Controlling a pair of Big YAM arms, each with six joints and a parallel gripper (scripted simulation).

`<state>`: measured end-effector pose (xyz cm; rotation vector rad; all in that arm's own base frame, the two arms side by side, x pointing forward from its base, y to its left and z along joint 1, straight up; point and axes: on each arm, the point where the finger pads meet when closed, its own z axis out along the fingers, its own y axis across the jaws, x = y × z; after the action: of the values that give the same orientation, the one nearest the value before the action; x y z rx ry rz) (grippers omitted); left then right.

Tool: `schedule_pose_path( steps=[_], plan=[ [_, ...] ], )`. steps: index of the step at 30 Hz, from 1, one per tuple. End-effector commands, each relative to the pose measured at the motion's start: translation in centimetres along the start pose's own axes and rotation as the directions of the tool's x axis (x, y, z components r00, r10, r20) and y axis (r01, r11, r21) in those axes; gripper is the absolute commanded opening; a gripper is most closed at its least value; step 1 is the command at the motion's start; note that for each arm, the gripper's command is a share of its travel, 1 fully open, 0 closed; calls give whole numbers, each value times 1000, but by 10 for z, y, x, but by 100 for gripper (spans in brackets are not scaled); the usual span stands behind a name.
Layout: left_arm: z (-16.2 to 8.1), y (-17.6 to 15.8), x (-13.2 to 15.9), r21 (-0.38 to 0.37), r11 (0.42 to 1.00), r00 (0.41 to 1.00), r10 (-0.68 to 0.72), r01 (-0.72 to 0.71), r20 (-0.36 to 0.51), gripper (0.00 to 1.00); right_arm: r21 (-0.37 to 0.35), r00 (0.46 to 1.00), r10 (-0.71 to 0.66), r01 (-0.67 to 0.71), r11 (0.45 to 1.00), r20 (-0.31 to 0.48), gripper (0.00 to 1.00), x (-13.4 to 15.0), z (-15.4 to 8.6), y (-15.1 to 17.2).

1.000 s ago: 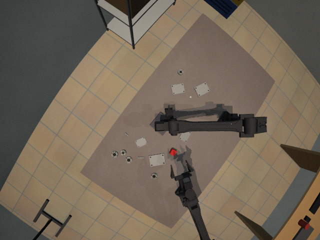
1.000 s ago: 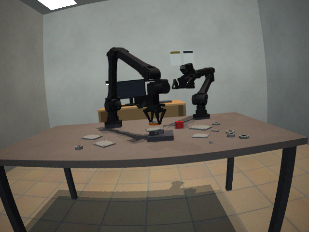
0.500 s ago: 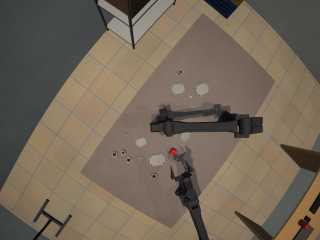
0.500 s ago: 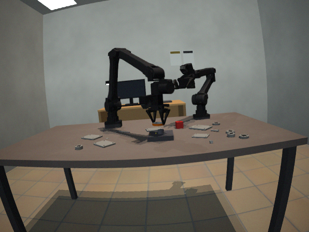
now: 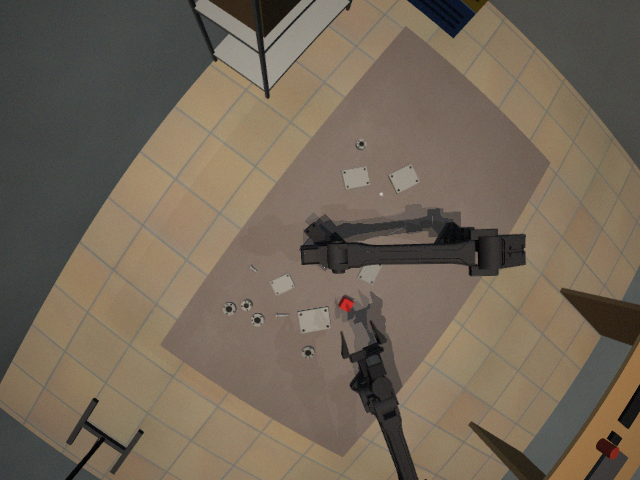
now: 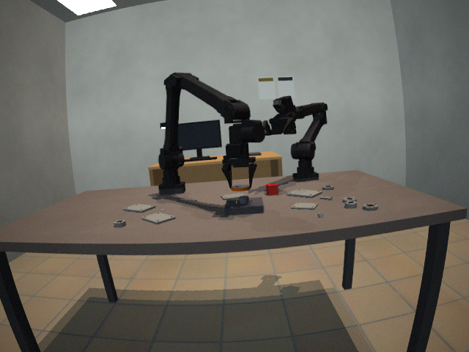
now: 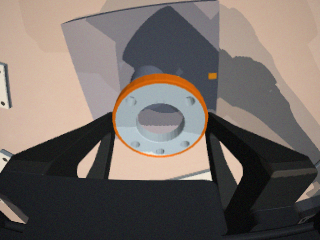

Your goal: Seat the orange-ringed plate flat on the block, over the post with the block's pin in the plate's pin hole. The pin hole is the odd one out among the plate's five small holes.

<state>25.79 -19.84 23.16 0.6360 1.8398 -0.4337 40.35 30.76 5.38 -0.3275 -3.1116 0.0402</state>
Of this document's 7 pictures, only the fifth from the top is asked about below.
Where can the white rectangular plate with corner holes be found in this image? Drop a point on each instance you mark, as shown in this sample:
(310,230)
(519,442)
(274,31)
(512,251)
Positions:
(369,273)

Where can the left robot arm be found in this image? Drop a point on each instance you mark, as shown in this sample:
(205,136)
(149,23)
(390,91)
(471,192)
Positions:
(391,422)

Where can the red cube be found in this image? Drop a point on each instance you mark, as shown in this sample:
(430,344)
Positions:
(345,304)

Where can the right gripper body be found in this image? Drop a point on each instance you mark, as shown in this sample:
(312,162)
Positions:
(338,238)

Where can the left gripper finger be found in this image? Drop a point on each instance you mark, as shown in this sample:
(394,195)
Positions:
(346,352)
(380,337)

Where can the beige flat plate with corner holes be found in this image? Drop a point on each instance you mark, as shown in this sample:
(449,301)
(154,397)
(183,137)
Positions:
(282,284)

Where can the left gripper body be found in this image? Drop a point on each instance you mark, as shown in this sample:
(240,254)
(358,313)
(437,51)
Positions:
(365,353)

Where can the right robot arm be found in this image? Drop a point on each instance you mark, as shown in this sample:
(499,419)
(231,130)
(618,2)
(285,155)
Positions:
(341,256)

